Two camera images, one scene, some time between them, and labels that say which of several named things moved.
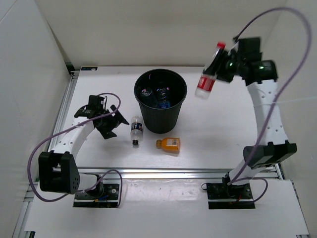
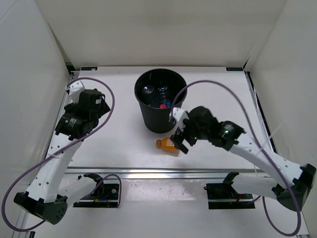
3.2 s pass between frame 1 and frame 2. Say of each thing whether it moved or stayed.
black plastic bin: stayed
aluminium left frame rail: stayed
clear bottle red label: moved
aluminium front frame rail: stayed
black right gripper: moved
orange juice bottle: stayed
